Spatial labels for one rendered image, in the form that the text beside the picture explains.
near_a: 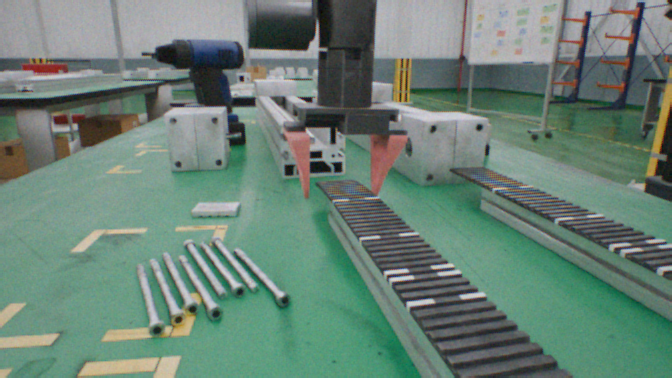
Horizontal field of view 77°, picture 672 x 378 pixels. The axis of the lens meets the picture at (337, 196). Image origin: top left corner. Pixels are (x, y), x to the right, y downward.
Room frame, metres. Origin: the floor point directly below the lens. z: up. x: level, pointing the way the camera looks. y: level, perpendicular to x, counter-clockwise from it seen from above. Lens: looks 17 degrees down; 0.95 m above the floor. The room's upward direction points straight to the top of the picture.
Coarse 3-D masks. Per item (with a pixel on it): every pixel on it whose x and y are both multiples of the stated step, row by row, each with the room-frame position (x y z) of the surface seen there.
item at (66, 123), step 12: (48, 60) 5.44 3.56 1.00; (60, 60) 5.46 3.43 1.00; (72, 60) 5.49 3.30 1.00; (84, 60) 5.52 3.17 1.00; (36, 72) 4.58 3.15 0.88; (48, 72) 4.61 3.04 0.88; (60, 72) 4.58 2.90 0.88; (72, 72) 5.11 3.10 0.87; (60, 120) 5.13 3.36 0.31; (72, 120) 5.15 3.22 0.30; (60, 132) 4.54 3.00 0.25; (72, 132) 4.57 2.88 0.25
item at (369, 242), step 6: (402, 234) 0.32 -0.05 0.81; (408, 234) 0.32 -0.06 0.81; (414, 234) 0.32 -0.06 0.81; (360, 240) 0.31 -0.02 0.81; (366, 240) 0.31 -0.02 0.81; (372, 240) 0.31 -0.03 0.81; (378, 240) 0.31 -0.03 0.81; (384, 240) 0.31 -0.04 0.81; (390, 240) 0.31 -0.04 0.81; (396, 240) 0.31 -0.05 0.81; (402, 240) 0.31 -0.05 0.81; (408, 240) 0.31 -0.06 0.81; (414, 240) 0.31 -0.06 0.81; (420, 240) 0.31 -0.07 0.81; (366, 246) 0.30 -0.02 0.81; (372, 246) 0.30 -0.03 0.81; (378, 246) 0.30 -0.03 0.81
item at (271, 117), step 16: (256, 96) 1.31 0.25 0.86; (288, 96) 1.19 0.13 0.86; (256, 112) 1.37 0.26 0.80; (272, 112) 0.79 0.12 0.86; (288, 112) 1.14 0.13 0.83; (272, 128) 0.77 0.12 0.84; (320, 128) 0.70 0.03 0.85; (336, 128) 0.65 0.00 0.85; (272, 144) 0.78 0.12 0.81; (288, 144) 0.63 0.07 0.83; (320, 144) 0.68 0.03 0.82; (336, 144) 0.65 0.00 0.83; (288, 160) 0.63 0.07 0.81; (320, 160) 0.64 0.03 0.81; (336, 160) 0.65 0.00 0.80; (288, 176) 0.63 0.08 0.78; (320, 176) 0.64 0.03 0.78
